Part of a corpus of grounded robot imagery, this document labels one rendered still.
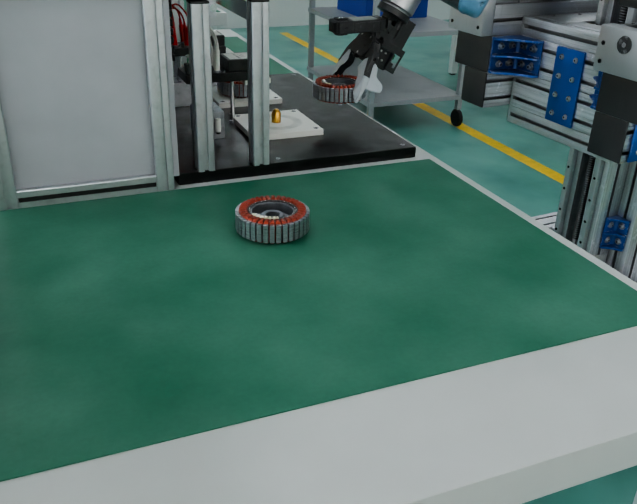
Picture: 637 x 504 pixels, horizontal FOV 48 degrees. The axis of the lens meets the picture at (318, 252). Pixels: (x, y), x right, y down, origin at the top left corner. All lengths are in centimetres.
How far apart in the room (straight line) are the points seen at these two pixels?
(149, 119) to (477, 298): 61
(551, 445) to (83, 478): 44
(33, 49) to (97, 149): 18
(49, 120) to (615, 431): 90
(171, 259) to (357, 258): 26
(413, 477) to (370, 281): 36
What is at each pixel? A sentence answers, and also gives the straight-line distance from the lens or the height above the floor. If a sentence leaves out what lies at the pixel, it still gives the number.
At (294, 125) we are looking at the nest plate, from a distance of 149.
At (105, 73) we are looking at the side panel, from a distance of 120.
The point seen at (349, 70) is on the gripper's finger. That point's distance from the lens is 161.
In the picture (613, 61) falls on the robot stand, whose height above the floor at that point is 93.
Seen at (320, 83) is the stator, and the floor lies 86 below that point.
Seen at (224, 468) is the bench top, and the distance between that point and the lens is 69.
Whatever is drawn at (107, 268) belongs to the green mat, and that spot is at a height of 75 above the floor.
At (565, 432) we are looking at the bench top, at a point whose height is 75.
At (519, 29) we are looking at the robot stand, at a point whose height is 91.
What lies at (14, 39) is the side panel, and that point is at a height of 101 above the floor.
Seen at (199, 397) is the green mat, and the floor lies 75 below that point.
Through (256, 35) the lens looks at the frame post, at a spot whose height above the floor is 100.
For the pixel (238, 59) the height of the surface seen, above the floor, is 92.
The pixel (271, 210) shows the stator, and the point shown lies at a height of 78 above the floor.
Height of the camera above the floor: 122
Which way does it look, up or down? 27 degrees down
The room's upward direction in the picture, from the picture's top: 2 degrees clockwise
